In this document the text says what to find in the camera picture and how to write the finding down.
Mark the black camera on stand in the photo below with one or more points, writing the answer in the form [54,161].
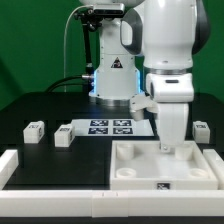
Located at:
[109,10]

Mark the white right fence wall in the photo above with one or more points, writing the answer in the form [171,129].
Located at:
[217,165]

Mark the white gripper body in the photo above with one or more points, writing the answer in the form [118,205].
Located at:
[140,102]

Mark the sheet with four tags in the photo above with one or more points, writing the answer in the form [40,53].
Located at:
[112,127]

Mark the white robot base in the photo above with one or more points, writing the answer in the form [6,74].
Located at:
[116,80]

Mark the black camera stand pole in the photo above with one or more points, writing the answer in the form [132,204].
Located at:
[90,23]

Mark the white left fence wall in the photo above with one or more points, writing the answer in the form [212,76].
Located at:
[8,163]

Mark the white fence wall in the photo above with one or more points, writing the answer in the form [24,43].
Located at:
[127,203]
[217,165]
[8,163]

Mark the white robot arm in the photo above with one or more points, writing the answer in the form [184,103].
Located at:
[167,33]

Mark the white square tabletop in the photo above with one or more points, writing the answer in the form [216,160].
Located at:
[142,165]

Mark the white front fence wall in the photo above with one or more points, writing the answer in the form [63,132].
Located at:
[127,203]

